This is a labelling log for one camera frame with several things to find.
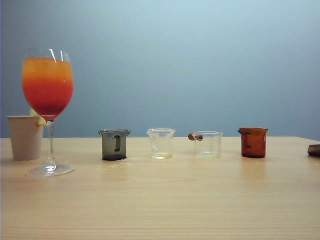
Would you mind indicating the yellow lemon slice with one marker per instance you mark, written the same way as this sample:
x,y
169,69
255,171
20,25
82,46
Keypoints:
x,y
42,122

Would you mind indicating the smoky grey glass measuring cup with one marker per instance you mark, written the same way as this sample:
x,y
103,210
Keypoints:
x,y
110,147

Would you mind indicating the amber glass measuring cup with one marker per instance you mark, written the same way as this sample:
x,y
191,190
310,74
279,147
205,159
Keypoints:
x,y
252,145

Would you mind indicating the beige paper cup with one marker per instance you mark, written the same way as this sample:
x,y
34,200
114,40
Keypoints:
x,y
25,140

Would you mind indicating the clear glass beaker with spout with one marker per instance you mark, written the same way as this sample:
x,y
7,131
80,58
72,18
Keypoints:
x,y
162,140

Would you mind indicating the wine glass with orange-red drink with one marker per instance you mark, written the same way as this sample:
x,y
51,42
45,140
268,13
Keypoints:
x,y
47,85

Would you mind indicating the dark brown flat object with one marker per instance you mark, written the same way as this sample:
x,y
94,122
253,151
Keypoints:
x,y
314,150

